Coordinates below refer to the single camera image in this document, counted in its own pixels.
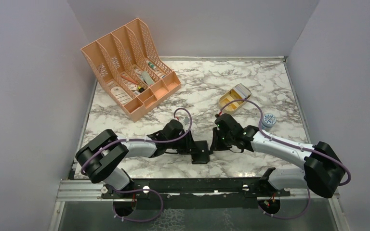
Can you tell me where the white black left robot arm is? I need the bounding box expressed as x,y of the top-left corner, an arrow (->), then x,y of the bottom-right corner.
75,119 -> 211,198

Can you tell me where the orange pen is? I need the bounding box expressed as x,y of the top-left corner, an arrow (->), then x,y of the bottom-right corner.
120,74 -> 138,85

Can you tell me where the beige oval card tray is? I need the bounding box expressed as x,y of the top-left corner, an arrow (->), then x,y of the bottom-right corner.
218,88 -> 246,114

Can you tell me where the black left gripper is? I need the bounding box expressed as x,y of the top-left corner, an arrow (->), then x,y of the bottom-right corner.
167,130 -> 200,155

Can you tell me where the green white tube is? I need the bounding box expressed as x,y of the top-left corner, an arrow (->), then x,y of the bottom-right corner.
146,60 -> 157,70

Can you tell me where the black leather card holder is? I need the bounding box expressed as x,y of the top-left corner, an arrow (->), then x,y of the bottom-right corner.
190,141 -> 210,165

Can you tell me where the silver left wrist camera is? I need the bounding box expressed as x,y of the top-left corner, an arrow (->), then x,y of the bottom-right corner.
182,117 -> 190,126

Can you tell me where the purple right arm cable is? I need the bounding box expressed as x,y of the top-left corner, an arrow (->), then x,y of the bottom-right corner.
217,99 -> 352,220

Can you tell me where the blue patterned round tin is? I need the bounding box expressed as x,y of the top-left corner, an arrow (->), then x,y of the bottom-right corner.
261,113 -> 277,131

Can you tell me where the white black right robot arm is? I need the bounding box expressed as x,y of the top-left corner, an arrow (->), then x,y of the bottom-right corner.
211,114 -> 345,198

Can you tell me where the white credit card stack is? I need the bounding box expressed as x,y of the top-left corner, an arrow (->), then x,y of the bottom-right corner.
232,83 -> 251,100

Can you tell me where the orange plastic desk organizer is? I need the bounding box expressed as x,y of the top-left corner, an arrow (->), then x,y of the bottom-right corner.
81,18 -> 182,122

